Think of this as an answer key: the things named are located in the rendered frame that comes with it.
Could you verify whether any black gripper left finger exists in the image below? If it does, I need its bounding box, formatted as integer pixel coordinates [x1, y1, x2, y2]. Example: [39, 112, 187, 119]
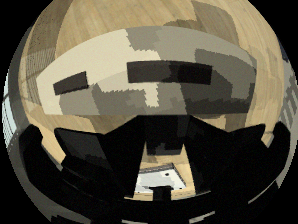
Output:
[53, 115, 146, 198]

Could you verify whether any black two-prong plug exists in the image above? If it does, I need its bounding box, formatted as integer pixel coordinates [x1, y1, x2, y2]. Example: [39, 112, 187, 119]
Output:
[144, 115, 190, 156]

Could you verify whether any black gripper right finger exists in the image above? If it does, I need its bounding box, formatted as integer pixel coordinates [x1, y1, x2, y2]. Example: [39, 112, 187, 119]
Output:
[184, 116, 266, 196]

